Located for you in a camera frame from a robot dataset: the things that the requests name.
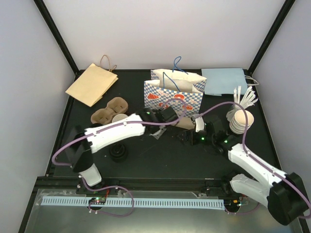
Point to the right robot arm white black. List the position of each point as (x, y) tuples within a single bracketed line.
[(283, 194)]

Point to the brown kraft paper bag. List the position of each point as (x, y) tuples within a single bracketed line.
[(93, 83)]

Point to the brown cardboard cup carrier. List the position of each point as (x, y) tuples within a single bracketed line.
[(104, 116)]

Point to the light blue paper bag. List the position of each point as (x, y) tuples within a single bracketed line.
[(225, 80)]

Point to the small electronics board left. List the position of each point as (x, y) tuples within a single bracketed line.
[(97, 201)]

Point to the small electronics board right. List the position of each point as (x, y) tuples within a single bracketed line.
[(235, 203)]

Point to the blue checkered paper bag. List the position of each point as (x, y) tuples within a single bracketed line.
[(180, 89)]

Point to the black frame post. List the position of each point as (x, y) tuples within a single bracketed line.
[(56, 34), (285, 9)]

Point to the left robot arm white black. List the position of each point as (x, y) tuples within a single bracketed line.
[(84, 143)]

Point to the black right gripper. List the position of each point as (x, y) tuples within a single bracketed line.
[(191, 132)]

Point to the right black frame post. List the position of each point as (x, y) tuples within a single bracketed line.
[(285, 9)]

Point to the light blue slotted cable duct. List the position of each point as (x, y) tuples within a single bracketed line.
[(137, 203)]

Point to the left black frame post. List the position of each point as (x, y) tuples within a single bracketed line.
[(56, 34)]

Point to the white paper coffee cup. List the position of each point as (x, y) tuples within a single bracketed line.
[(119, 117)]

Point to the small electronics board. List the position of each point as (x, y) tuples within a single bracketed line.
[(235, 203), (97, 201)]

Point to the stack of black lids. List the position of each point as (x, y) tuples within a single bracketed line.
[(118, 153)]

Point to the stack of paper cups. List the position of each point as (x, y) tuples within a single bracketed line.
[(239, 122)]

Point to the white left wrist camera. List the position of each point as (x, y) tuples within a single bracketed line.
[(159, 133)]

